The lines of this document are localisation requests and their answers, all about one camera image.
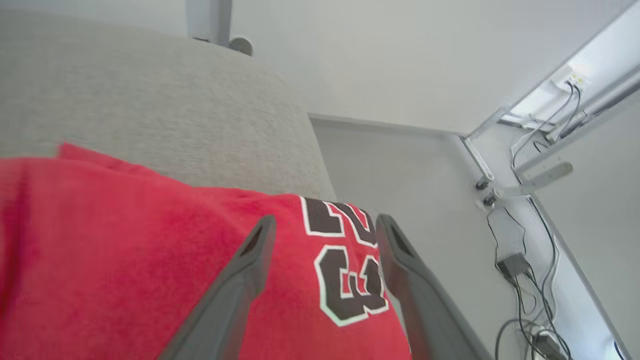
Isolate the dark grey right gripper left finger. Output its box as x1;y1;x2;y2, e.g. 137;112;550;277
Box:
157;214;277;360

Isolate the grey fabric sofa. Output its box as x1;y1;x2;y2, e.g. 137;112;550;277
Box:
0;9;337;203

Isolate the grey metal post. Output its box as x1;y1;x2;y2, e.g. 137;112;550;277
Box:
186;0;234;47

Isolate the aluminium rail piece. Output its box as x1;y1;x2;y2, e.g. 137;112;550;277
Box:
462;136;496;182

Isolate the dark grey power adapter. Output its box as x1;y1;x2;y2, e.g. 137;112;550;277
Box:
531;330;569;360

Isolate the grey rounded metal bracket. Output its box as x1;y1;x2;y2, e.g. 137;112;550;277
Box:
228;37;254;57

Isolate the grey metal frame beam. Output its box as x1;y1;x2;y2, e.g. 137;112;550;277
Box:
515;65;640;177

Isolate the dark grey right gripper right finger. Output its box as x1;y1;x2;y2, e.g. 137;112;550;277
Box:
375;213;494;360

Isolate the white wall power outlet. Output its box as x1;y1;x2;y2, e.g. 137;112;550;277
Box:
550;64;592;94

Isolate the red white basketball jersey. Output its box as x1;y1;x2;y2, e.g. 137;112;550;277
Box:
0;142;414;360

